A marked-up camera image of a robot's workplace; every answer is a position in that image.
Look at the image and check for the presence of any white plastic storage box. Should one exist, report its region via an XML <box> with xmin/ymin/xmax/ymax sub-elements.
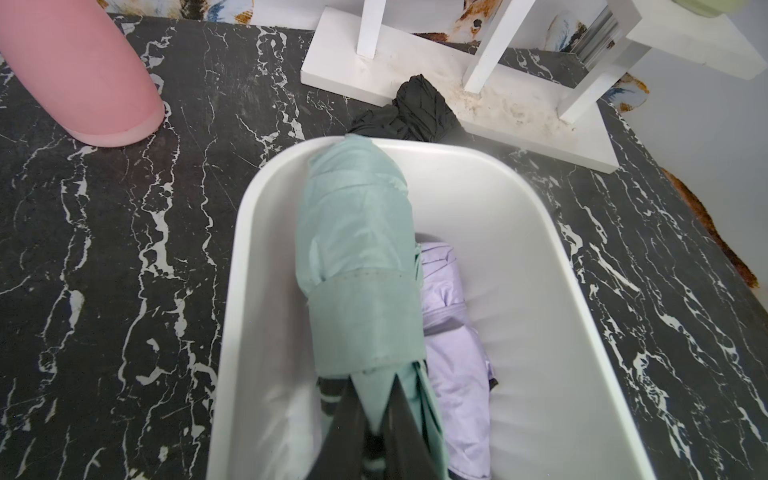
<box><xmin>207</xmin><ymin>136</ymin><xmax>654</xmax><ymax>479</ymax></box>

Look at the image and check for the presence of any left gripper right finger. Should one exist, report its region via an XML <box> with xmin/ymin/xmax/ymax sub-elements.
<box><xmin>383</xmin><ymin>377</ymin><xmax>440</xmax><ymax>480</ymax></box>

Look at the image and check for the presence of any mint green umbrella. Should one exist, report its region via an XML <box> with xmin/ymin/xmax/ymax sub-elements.
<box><xmin>295</xmin><ymin>135</ymin><xmax>449</xmax><ymax>479</ymax></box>

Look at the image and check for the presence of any black umbrella back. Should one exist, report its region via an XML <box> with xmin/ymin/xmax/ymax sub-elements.
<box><xmin>348</xmin><ymin>75</ymin><xmax>467</xmax><ymax>144</ymax></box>

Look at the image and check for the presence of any white wooden plant stand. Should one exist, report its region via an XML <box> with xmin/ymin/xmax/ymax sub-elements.
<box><xmin>301</xmin><ymin>1</ymin><xmax>767</xmax><ymax>173</ymax></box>

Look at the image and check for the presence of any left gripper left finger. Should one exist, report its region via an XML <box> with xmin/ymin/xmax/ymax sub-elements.
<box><xmin>305</xmin><ymin>379</ymin><xmax>366</xmax><ymax>480</ymax></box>

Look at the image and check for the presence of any lilac umbrella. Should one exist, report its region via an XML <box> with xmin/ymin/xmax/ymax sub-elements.
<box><xmin>420</xmin><ymin>242</ymin><xmax>497</xmax><ymax>479</ymax></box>

